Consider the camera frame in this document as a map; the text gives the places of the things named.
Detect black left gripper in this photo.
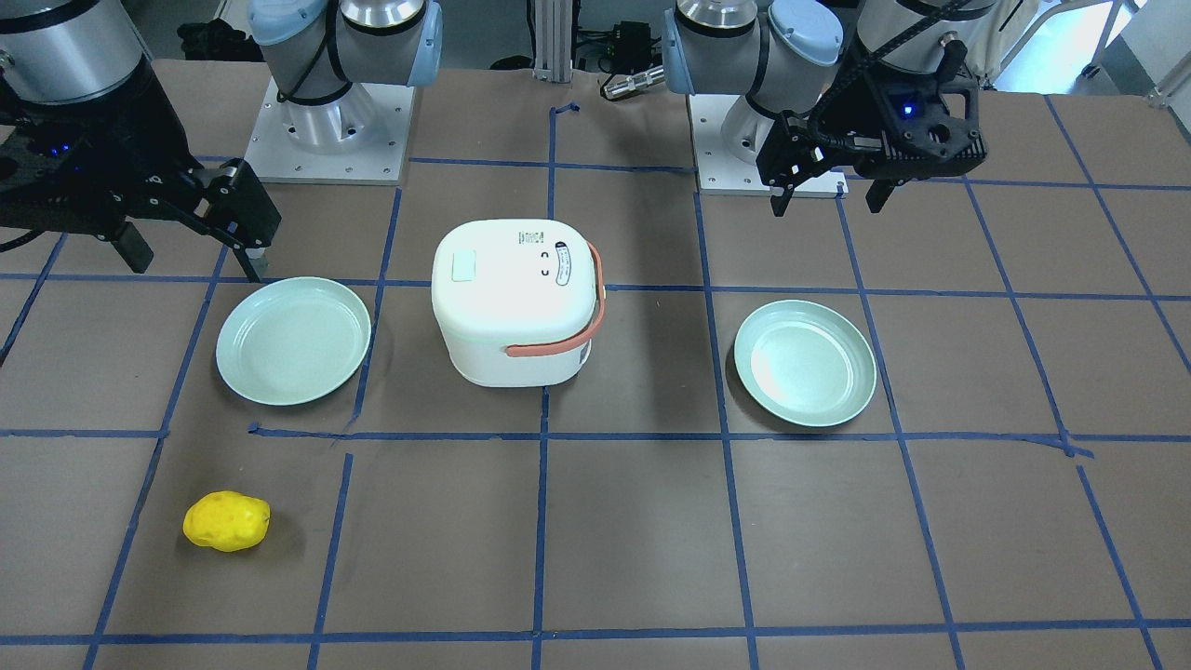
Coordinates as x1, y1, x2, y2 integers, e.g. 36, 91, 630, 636
756, 67, 989, 217

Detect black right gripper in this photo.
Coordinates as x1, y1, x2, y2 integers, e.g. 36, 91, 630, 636
4, 57, 282, 283

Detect white rice cooker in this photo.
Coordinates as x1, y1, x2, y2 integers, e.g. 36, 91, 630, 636
431, 218, 607, 387

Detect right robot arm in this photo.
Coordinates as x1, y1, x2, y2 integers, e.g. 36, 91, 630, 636
1, 1, 444, 283

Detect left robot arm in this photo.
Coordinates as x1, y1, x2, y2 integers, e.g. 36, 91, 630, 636
661, 1, 994, 217

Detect green plate near potato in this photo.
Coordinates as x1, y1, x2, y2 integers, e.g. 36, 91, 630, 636
214, 276, 373, 407

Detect green plate far side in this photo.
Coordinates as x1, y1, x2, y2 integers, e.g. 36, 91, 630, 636
732, 300, 877, 428

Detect metal connector plug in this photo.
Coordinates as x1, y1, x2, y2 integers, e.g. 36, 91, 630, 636
599, 65, 666, 102

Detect yellow toy potato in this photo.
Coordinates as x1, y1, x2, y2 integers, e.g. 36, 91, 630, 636
181, 490, 272, 553

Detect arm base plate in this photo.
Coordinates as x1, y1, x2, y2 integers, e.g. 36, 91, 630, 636
688, 93, 850, 198
244, 81, 417, 186

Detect aluminium frame post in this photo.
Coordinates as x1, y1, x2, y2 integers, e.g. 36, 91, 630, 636
530, 0, 575, 84

